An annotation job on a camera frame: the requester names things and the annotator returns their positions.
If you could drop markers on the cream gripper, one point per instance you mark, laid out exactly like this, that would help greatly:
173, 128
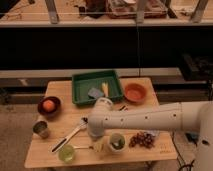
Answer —
98, 145

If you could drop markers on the metal fork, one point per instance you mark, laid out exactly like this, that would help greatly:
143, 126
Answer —
83, 147

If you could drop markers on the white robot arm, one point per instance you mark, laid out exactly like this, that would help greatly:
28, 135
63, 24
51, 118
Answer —
185, 116

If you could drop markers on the white cup with greens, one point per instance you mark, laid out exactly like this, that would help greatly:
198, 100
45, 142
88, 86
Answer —
116, 143

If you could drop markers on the green transparent cup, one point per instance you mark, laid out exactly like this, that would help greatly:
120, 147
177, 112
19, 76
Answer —
66, 153

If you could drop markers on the metal cup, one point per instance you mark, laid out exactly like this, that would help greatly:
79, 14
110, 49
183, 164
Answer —
41, 129

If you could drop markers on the wooden table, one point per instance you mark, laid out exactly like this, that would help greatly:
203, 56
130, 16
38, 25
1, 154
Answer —
40, 156

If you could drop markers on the bunch of grapes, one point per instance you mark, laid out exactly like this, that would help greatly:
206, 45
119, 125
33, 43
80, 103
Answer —
143, 139

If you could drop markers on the blue-grey sponge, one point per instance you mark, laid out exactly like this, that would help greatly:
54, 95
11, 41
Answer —
95, 93

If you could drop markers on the dark red bowl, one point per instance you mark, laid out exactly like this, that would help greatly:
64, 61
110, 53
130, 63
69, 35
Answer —
53, 113

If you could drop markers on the clear plastic bag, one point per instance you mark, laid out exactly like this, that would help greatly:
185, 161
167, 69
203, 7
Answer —
153, 133

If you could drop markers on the yellow corn piece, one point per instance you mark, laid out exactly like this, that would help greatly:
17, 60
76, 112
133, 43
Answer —
105, 89

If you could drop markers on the orange bowl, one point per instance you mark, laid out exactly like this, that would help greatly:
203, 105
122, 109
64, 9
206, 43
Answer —
135, 93

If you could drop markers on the orange fruit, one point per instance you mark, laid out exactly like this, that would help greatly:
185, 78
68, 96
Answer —
48, 105

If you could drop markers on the green plastic tray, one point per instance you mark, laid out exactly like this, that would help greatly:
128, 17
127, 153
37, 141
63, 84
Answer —
83, 83

